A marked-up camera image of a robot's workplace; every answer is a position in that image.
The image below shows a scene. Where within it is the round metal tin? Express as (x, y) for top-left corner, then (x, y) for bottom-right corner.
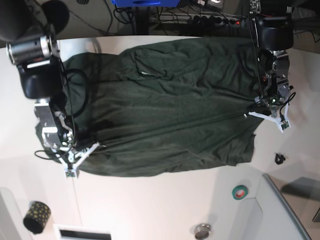
(194, 223), (212, 240)

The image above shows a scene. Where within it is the dark green t-shirt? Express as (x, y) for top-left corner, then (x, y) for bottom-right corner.
(64, 37), (262, 177)

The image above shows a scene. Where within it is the white power strip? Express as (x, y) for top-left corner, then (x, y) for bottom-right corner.
(160, 13), (247, 28)

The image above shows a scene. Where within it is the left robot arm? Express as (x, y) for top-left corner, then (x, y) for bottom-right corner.
(248, 0), (294, 118)

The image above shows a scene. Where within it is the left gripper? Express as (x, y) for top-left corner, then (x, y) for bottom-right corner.
(254, 96), (285, 117)

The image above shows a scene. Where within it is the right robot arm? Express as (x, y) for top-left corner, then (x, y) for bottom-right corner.
(0, 0), (87, 163)

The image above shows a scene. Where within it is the black gold dotted cup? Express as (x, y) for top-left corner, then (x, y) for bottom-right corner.
(23, 201), (51, 235)

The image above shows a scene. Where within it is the white slotted tray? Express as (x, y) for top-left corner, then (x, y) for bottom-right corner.
(53, 224), (113, 240)

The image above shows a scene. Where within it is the small black clip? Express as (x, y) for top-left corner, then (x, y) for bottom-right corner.
(274, 153), (286, 165)

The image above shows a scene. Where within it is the blue box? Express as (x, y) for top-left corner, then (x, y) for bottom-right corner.
(111, 0), (180, 8)

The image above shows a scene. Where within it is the black round stand base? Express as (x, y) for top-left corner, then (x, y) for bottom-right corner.
(41, 0), (70, 34)

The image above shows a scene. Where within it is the green tape roll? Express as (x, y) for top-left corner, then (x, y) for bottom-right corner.
(232, 185), (249, 200)

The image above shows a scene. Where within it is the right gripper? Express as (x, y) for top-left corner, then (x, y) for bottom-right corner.
(59, 138), (95, 160)

